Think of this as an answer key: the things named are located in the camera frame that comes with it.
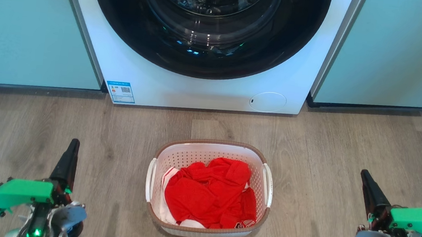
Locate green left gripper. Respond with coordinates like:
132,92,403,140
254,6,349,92
0,131,80,222

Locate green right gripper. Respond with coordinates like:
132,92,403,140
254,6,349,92
355,169,422,237

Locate white perforated laundry basket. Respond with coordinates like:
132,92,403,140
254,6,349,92
141,134,277,237

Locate black cabinet kickboard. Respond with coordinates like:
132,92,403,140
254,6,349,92
305,92,422,118

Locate blue energy label sticker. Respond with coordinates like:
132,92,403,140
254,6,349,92
104,81,137,105

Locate white garment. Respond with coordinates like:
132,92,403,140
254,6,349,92
158,165,210,229

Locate large pale green cabinet door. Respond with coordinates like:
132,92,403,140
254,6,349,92
0,0,111,96

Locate round white filter cover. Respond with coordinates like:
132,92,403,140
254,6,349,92
248,90,287,115

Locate tall pale green cabinet panel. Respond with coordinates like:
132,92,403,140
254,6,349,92
309,0,422,114

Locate red jersey garment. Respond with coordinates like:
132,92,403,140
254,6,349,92
161,152,262,233

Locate black round washer door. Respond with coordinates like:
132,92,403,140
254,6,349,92
83,0,332,90

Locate white front-load washing machine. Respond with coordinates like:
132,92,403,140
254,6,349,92
54,0,362,127

